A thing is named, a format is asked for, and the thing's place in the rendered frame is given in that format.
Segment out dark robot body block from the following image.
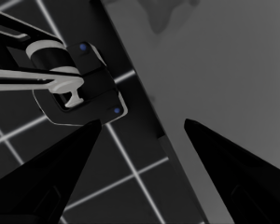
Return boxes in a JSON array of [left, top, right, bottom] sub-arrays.
[[0, 7, 129, 128]]

